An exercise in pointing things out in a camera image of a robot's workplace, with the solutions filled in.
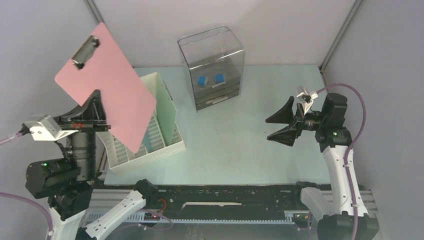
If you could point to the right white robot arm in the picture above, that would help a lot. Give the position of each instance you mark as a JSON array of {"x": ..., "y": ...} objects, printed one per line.
[{"x": 346, "y": 216}]

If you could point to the blue clipboard sheet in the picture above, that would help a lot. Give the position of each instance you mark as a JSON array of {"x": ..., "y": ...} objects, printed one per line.
[{"x": 151, "y": 141}]

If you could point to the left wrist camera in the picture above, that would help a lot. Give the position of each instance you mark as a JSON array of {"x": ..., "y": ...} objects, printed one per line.
[{"x": 45, "y": 128}]

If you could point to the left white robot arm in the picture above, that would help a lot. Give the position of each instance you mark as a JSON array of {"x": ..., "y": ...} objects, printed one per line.
[{"x": 66, "y": 182}]

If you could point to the blue eraser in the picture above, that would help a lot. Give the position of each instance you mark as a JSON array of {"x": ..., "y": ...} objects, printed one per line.
[
  {"x": 202, "y": 81},
  {"x": 219, "y": 78}
]

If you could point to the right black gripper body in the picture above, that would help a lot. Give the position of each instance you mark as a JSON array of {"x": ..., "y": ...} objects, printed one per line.
[{"x": 309, "y": 121}]

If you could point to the pink clipboard metal clip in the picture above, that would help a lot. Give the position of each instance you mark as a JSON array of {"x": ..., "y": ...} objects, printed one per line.
[{"x": 85, "y": 52}]

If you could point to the clear plastic drawer box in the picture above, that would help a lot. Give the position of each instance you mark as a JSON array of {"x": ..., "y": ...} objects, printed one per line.
[{"x": 210, "y": 52}]

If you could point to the green clipboard sheet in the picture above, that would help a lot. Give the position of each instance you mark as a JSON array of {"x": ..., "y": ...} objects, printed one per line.
[{"x": 165, "y": 112}]

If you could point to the white plastic file rack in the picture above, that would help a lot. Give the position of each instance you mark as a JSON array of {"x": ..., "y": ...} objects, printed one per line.
[{"x": 162, "y": 137}]

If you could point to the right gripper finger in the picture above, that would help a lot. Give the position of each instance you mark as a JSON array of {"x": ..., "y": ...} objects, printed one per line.
[
  {"x": 284, "y": 115},
  {"x": 285, "y": 136}
]

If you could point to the green clipboard metal clip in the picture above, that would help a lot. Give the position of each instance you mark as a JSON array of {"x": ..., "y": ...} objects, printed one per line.
[{"x": 169, "y": 94}]

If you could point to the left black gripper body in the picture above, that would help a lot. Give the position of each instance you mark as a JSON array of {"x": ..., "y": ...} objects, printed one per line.
[{"x": 83, "y": 121}]

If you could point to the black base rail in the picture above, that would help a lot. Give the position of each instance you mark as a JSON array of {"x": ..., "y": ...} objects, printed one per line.
[{"x": 246, "y": 203}]

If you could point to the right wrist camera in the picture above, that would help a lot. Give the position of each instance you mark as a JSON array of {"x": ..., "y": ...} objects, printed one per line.
[{"x": 306, "y": 98}]

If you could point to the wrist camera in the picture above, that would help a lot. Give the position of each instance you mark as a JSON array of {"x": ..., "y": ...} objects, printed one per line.
[
  {"x": 306, "y": 98},
  {"x": 45, "y": 128}
]

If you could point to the pink clipboard sheet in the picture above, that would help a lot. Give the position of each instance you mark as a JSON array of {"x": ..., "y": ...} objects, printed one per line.
[{"x": 127, "y": 101}]

